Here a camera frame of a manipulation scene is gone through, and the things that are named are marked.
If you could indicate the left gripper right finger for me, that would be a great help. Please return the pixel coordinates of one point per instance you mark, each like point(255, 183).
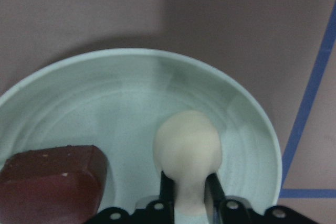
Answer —
point(213, 198)

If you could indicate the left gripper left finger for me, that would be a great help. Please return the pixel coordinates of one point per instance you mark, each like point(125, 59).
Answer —
point(166, 198)

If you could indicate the white steamed bun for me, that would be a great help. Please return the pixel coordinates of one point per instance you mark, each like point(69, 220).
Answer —
point(187, 149)

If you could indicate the dark red bun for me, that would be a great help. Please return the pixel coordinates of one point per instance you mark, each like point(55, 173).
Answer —
point(53, 185)

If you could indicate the light green plate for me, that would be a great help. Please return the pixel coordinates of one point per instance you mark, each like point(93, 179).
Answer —
point(116, 100)

